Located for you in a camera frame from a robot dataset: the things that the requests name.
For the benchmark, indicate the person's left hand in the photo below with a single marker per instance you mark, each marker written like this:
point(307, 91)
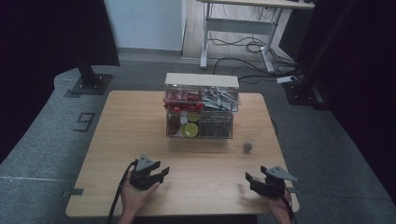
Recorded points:
point(134, 197)

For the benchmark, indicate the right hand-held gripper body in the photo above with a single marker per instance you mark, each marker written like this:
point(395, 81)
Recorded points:
point(277, 183)

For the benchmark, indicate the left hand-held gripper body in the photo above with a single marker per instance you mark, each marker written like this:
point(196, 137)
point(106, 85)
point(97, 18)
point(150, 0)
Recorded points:
point(141, 177)

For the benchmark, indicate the person's right hand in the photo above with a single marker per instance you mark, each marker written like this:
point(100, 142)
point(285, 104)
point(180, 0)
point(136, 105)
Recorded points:
point(278, 205)

